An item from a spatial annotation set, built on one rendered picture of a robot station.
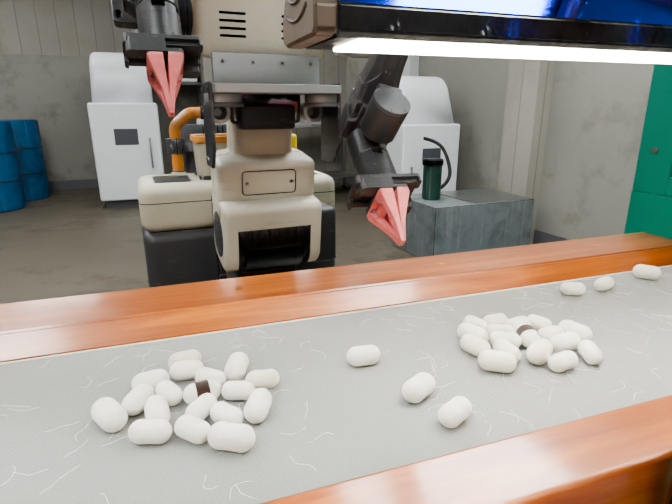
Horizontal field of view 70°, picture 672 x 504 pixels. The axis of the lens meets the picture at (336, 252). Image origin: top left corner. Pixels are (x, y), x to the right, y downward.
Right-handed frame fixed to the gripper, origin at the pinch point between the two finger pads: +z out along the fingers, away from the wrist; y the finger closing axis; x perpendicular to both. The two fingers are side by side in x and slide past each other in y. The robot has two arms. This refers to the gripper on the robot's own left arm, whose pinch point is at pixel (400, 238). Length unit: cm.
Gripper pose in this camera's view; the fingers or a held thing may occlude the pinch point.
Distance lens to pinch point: 67.7
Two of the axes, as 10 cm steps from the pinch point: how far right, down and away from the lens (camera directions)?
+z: 2.4, 8.3, -5.1
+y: 9.5, -0.8, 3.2
